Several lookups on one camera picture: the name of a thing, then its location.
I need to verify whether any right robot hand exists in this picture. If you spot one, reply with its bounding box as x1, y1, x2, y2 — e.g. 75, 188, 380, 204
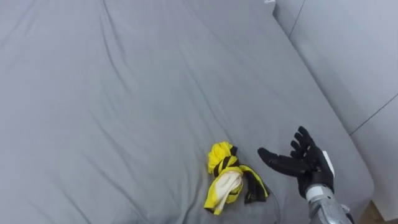
257, 126, 336, 200

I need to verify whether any yellow and black crumpled garment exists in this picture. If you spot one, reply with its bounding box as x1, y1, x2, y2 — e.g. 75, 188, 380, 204
203, 141, 271, 216

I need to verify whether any grey bed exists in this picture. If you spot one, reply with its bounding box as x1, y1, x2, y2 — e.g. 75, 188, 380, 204
0, 0, 398, 224

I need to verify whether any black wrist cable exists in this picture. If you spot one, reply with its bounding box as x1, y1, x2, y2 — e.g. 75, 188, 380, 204
341, 204, 356, 224

